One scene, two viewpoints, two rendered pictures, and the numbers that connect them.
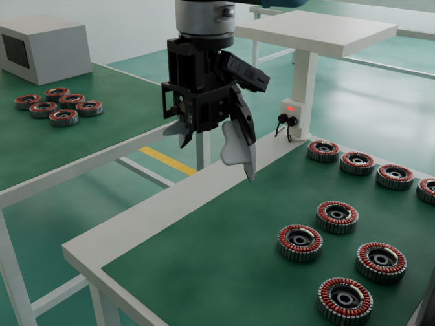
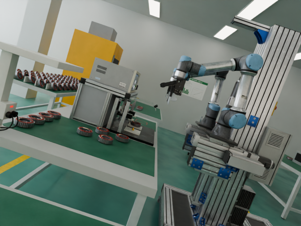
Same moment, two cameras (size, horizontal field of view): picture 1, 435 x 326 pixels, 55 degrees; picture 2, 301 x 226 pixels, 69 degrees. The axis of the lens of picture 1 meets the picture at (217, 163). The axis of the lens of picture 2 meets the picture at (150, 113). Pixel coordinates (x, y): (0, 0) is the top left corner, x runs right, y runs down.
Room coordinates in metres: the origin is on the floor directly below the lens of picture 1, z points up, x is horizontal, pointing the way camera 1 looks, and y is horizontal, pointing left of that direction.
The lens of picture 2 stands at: (1.69, 1.08, 1.24)
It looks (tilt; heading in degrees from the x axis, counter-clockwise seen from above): 7 degrees down; 227
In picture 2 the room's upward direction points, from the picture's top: 19 degrees clockwise
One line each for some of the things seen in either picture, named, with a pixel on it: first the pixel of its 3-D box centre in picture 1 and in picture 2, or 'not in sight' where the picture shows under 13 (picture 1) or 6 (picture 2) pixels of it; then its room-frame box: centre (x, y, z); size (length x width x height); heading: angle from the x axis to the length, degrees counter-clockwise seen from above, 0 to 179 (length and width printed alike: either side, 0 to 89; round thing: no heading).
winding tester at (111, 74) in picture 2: not in sight; (117, 76); (0.52, -0.81, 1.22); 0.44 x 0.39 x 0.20; 48
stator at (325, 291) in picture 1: (344, 301); (122, 137); (0.64, -0.27, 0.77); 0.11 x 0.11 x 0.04
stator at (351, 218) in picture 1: (336, 217); (84, 131); (0.94, -0.33, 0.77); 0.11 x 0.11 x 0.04
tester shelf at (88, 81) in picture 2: not in sight; (113, 88); (0.53, -0.80, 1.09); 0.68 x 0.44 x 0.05; 48
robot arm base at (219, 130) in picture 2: not in sight; (222, 130); (0.07, 0.20, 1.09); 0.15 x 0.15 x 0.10
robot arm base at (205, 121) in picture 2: not in sight; (209, 121); (-0.28, -0.16, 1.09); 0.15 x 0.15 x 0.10
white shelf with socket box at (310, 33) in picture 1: (308, 95); (34, 93); (1.33, -0.30, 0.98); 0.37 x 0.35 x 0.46; 48
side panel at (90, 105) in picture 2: not in sight; (90, 106); (0.81, -0.61, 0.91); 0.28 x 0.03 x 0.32; 138
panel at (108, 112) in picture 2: not in sight; (114, 106); (0.48, -0.75, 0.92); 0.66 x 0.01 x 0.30; 48
